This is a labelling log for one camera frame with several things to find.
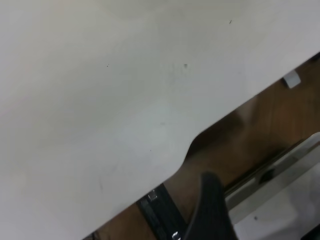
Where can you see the small white block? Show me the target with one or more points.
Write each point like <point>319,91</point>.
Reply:
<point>292,79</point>

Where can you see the black metal table frame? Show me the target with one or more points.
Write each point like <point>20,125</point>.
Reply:
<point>162,215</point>

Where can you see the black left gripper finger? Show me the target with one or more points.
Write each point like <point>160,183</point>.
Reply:
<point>212,207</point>

